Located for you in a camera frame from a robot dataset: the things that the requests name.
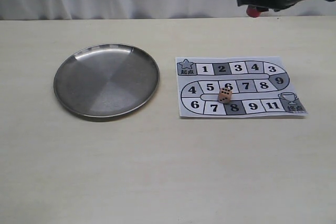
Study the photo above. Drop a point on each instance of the printed paper game board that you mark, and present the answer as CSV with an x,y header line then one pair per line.
x,y
260,87

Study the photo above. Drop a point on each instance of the red cylinder game piece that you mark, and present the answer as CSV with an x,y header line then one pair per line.
x,y
252,12

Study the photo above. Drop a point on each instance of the round stainless steel plate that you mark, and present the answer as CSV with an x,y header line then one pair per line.
x,y
106,81

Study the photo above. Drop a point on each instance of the wooden die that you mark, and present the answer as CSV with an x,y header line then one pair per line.
x,y
224,95

